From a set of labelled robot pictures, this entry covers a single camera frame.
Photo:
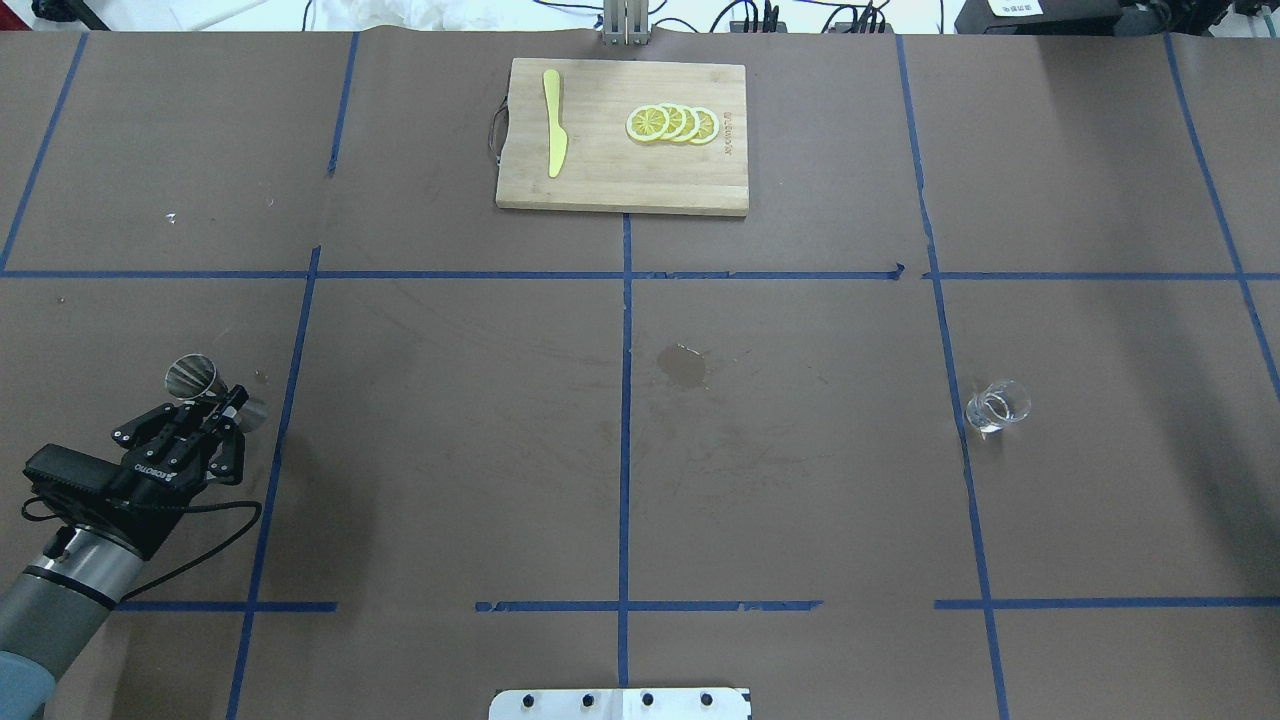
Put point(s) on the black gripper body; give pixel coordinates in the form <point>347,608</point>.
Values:
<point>152,498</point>

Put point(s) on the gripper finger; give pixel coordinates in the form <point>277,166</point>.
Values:
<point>166,424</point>
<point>220,438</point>

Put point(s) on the steel jigger measuring cup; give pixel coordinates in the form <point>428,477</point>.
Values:
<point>195,379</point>

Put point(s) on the small glass beaker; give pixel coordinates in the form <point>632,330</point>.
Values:
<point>998,406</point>

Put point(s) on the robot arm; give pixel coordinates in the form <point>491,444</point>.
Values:
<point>61,599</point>

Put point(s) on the yellow plastic knife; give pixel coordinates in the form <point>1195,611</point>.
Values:
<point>558,140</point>

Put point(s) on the wooden cutting board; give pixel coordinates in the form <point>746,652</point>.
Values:
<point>605,170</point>

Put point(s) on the white crumpled cloth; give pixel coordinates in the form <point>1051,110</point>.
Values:
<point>437,15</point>

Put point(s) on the lemon slices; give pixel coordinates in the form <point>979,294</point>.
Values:
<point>671,122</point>

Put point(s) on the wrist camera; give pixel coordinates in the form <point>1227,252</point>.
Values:
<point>76,485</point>

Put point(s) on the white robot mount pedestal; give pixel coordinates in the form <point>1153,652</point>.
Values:
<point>623,703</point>

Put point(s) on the aluminium frame post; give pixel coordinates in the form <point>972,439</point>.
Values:
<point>625,22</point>

